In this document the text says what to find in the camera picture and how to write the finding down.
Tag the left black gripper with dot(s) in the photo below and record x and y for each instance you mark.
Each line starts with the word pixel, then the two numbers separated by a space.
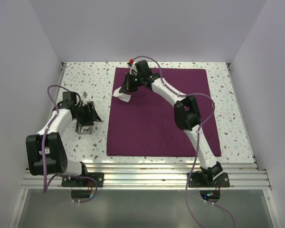
pixel 88 119

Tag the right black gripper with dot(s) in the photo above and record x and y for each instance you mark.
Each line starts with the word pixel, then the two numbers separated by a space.
pixel 127 87

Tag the white gauze pad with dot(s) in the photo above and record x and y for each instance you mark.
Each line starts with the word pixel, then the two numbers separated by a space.
pixel 121 96
pixel 87 129

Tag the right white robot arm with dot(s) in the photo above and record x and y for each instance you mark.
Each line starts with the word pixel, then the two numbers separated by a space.
pixel 187 115

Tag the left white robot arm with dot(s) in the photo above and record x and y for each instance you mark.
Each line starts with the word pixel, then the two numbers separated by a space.
pixel 45 150

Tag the stainless steel instrument tray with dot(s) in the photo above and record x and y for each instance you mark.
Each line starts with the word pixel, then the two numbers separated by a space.
pixel 85 120

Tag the purple cloth mat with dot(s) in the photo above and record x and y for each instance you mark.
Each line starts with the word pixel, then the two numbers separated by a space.
pixel 145 125

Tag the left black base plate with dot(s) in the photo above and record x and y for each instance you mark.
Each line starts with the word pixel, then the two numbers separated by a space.
pixel 92 179

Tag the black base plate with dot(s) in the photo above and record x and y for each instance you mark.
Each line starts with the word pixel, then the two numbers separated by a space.
pixel 92 179
pixel 197 180

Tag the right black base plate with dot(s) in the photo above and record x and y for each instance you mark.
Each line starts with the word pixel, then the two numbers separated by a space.
pixel 197 180

